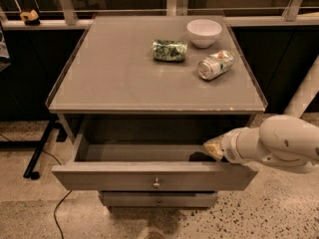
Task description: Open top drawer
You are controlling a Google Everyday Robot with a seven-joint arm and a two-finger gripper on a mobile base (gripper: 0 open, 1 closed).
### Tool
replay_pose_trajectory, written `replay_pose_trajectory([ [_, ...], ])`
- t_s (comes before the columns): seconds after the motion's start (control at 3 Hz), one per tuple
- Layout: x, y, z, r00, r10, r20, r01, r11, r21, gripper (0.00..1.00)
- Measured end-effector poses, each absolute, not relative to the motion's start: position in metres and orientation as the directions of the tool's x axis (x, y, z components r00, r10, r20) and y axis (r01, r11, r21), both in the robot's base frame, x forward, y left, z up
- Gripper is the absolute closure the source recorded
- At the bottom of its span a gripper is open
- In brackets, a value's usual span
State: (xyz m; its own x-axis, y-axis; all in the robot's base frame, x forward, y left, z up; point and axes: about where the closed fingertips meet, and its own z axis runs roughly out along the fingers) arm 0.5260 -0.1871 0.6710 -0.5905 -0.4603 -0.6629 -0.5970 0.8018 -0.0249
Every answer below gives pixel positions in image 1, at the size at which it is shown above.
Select grey top drawer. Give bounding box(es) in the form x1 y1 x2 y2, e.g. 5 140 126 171
52 116 256 192

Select grey drawer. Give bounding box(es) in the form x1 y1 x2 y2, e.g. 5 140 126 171
99 192 217 208
52 116 256 192

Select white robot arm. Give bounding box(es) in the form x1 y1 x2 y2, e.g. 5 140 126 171
203 115 319 174

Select grey drawer cabinet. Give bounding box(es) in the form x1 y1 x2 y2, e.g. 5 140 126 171
45 15 269 209

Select grey bottom drawer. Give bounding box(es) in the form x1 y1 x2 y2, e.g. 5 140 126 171
99 192 217 208

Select silver soda can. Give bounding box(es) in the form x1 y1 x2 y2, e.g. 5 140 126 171
197 50 235 81

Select green crushed can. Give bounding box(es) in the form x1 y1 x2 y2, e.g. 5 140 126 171
152 40 187 62

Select white bowl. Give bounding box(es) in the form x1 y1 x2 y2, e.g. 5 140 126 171
186 19 222 48

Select metal window railing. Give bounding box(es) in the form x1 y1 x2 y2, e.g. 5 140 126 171
0 0 319 29

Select black metal table leg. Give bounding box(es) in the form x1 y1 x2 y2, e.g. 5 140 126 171
0 117 67 180

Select yellow black object on ledge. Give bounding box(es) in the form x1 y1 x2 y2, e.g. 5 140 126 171
20 10 40 26

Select white diagonal post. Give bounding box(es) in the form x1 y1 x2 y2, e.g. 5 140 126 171
284 55 319 118

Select black floor cable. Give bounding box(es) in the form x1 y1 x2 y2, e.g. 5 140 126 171
0 132 74 239

